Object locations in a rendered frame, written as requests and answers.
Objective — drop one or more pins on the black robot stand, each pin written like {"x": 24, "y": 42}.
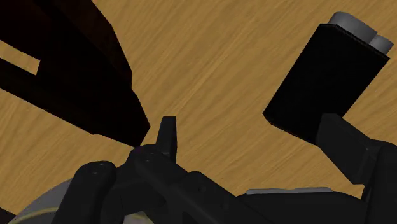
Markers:
{"x": 325, "y": 80}

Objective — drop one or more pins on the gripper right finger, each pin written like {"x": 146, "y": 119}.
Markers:
{"x": 344, "y": 145}

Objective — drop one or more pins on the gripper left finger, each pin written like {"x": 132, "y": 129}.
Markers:
{"x": 161, "y": 173}

